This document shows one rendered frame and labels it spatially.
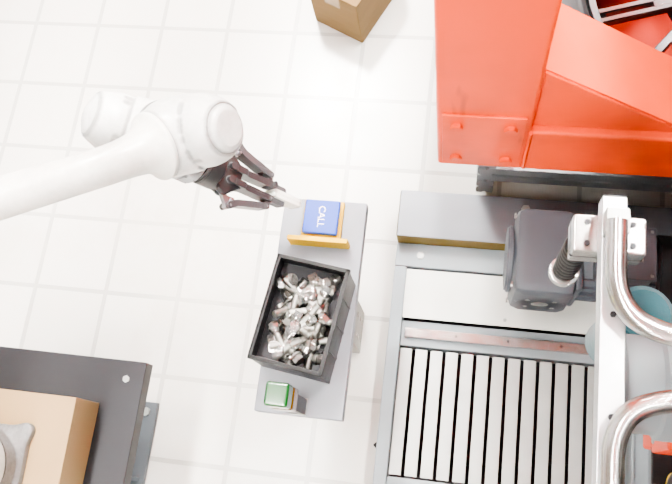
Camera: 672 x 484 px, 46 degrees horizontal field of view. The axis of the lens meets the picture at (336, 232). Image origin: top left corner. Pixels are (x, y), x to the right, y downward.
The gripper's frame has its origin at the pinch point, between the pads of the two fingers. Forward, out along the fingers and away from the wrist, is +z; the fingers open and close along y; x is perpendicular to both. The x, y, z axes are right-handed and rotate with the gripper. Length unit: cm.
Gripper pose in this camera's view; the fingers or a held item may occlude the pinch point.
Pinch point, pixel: (283, 199)
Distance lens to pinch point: 149.4
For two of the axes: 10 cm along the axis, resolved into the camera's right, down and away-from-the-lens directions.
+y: -1.2, 9.5, -2.9
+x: 7.3, -1.1, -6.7
